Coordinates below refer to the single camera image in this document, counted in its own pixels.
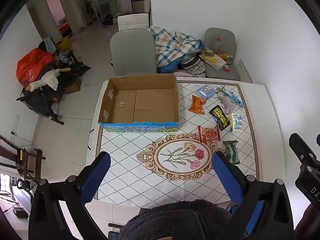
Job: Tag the plaid blanket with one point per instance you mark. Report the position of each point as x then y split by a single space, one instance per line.
172 46

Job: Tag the grey chair holding clutter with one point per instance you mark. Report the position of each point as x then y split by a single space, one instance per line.
221 36

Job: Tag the black white patterned bag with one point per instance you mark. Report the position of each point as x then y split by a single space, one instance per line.
193 65

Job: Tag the long blue packet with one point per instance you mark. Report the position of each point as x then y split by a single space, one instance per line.
235 98

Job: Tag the small brown cardboard box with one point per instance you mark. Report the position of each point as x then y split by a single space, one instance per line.
73 87

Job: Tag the yellow bucket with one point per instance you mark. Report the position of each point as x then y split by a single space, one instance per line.
63 44

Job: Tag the teal cloth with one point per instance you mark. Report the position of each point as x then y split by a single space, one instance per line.
50 44

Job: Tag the clear bottle red cap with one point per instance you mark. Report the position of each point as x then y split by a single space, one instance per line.
217 45

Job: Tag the white chair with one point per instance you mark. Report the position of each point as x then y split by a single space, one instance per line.
132 21

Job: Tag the black wipes packet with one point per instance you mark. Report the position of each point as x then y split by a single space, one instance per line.
220 117

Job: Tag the green packet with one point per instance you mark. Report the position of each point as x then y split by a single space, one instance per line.
231 152

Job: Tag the blue tissue pack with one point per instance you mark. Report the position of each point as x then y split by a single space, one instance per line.
205 91

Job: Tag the white goose plush toy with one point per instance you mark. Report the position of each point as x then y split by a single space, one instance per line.
48 80

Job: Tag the yellow packet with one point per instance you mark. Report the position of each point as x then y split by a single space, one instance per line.
237 123

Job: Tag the yellow package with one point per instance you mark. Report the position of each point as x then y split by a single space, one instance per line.
215 61

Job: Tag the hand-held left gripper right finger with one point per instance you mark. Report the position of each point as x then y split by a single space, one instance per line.
226 175

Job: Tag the grey padded chair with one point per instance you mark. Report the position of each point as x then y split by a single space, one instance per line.
133 52

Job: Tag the brown tape roll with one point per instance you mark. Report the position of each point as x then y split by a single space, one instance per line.
208 54

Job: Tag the orange snack packet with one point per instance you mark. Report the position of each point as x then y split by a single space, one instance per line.
196 105

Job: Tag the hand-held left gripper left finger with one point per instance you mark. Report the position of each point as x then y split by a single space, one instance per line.
96 175

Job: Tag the person's dark fleece clothing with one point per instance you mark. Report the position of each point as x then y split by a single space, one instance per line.
175 220

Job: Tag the red patterned packet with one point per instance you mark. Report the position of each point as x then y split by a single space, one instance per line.
208 133

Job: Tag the black folded stroller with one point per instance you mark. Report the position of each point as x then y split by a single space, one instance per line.
40 102

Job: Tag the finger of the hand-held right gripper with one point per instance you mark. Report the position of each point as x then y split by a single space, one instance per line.
301 148

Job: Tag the orange plastic bag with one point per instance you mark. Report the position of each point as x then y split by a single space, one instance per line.
31 66

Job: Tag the dark wooden chair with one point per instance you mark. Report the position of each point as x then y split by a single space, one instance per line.
30 163

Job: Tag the pale pink cloth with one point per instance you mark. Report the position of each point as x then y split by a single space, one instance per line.
228 105

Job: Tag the small red white item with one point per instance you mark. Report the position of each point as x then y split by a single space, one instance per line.
227 67

